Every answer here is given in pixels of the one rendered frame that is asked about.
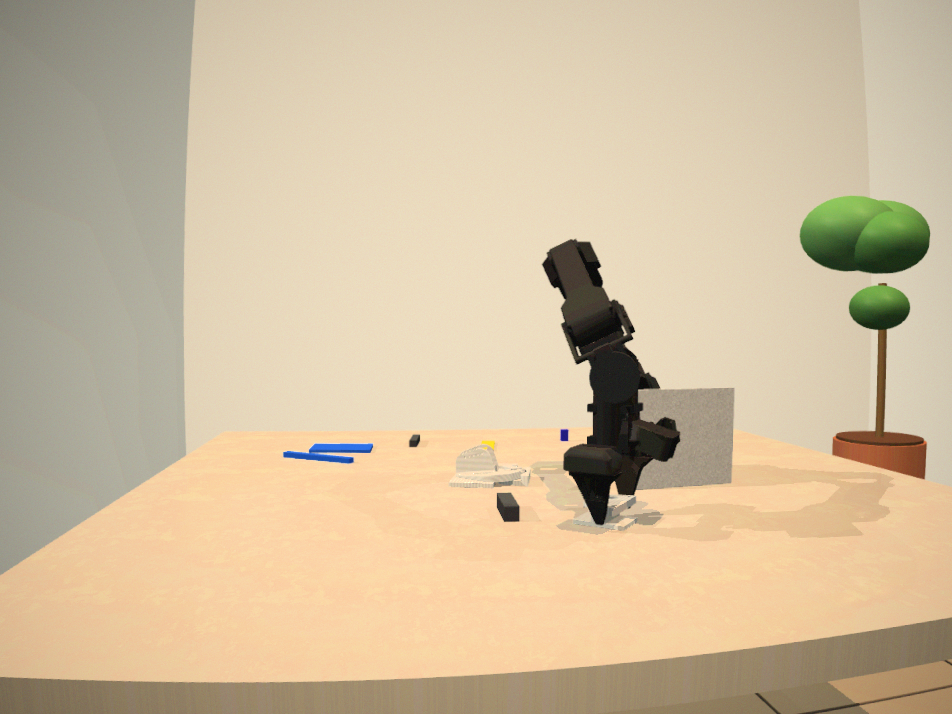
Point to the blue flat bar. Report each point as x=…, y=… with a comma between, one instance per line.
x=318, y=457

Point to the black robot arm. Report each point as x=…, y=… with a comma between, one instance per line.
x=593, y=324

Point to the blue rectangular plate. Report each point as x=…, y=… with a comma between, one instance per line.
x=342, y=448

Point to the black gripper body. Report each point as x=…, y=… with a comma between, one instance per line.
x=601, y=455

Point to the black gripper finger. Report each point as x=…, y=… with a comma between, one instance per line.
x=631, y=467
x=595, y=490

